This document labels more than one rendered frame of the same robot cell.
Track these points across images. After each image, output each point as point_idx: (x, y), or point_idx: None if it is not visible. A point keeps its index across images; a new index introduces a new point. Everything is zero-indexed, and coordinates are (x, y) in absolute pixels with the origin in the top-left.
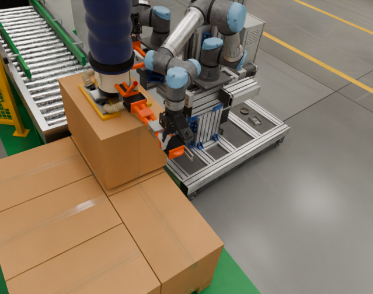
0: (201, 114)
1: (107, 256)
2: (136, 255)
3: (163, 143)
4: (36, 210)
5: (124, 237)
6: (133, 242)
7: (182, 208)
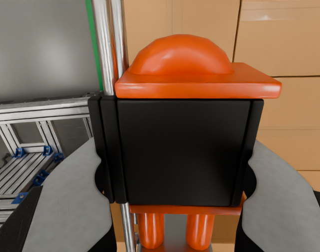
0: (7, 200)
1: (289, 32)
2: (250, 7)
3: (310, 185)
4: (312, 153)
5: (245, 51)
6: (240, 33)
7: (131, 51)
